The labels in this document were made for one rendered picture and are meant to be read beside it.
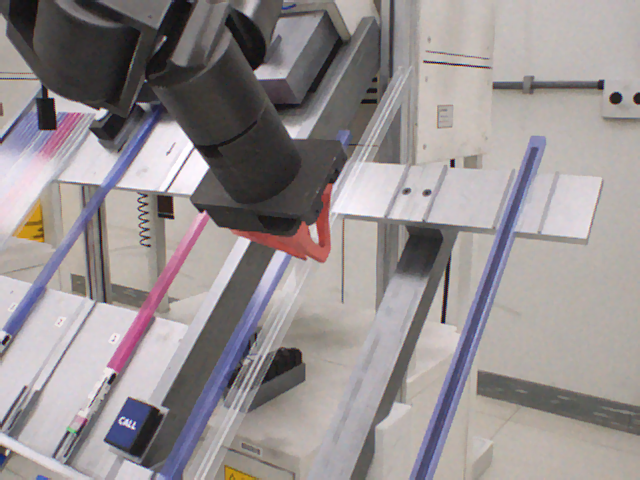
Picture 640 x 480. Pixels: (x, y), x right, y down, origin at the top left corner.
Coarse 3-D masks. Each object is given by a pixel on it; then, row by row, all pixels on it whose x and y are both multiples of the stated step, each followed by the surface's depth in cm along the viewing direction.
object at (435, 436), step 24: (528, 144) 65; (528, 168) 63; (528, 192) 62; (504, 216) 61; (504, 240) 59; (504, 264) 59; (480, 288) 57; (480, 312) 56; (480, 336) 56; (456, 360) 54; (456, 384) 53; (456, 408) 53; (432, 432) 52; (432, 456) 50
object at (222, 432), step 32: (384, 96) 62; (384, 128) 60; (352, 160) 58; (352, 192) 57; (288, 288) 52; (288, 320) 51; (256, 352) 49; (256, 384) 48; (224, 416) 47; (224, 448) 46
